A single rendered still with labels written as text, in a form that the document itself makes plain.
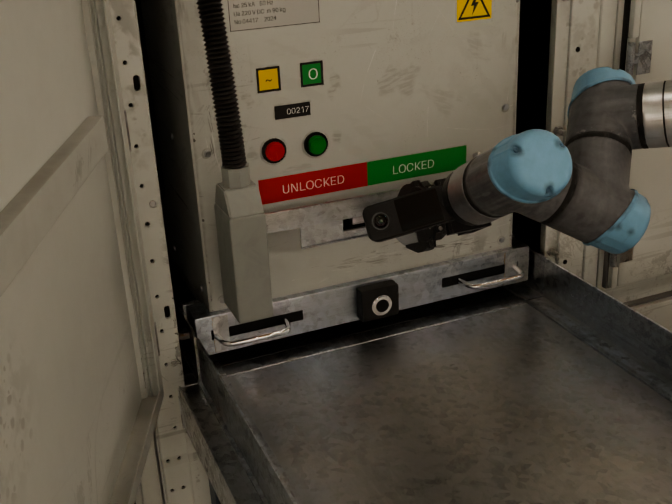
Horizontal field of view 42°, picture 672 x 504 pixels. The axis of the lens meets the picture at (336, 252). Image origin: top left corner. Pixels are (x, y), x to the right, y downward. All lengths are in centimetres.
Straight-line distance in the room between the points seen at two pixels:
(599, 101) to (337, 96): 35
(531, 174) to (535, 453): 34
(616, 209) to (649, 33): 45
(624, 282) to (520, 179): 61
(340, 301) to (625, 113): 49
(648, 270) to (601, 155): 53
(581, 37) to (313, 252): 49
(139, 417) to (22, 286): 44
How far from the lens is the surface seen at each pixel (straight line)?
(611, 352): 129
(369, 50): 121
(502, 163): 93
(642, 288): 156
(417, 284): 134
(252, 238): 109
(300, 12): 117
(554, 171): 94
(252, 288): 112
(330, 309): 129
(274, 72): 117
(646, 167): 145
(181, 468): 130
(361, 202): 121
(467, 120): 131
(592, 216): 99
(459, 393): 118
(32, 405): 80
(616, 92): 107
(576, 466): 106
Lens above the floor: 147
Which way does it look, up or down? 23 degrees down
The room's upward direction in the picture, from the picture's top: 3 degrees counter-clockwise
